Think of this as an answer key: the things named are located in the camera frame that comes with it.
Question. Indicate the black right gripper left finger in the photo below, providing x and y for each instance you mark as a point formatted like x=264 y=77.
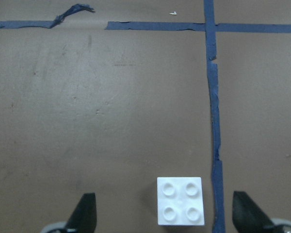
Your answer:
x=84 y=217

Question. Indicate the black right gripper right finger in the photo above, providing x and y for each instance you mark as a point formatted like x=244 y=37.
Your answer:
x=247 y=217

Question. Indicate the white block near right arm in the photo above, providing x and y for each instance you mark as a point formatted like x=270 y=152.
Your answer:
x=180 y=201

